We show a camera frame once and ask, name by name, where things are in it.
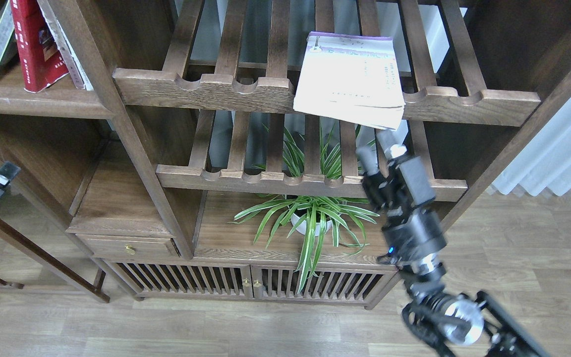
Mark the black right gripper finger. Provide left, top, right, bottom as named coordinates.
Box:
left=356, top=146, right=381, bottom=177
left=376, top=129, right=437, bottom=206

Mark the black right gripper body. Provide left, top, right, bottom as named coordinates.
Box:
left=362, top=174, right=447, bottom=266

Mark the white and purple book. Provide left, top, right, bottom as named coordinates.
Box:
left=293, top=31, right=405, bottom=130

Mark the red book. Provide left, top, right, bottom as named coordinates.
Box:
left=10, top=0, right=69, bottom=93

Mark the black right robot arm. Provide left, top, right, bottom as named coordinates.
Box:
left=356, top=129, right=548, bottom=357

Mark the green spider plant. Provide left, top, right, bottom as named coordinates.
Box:
left=231, top=121, right=390, bottom=293

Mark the white plant pot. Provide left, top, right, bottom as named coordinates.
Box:
left=290, top=208, right=333, bottom=237

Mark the brass drawer knob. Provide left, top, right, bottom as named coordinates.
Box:
left=124, top=244, right=137, bottom=255

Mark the white standing book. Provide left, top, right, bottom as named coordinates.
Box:
left=38, top=0, right=94, bottom=91

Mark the white curtain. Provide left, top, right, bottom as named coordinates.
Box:
left=490, top=97, right=571, bottom=196

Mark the dark wooden bookshelf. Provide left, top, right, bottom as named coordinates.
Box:
left=0, top=0, right=571, bottom=309

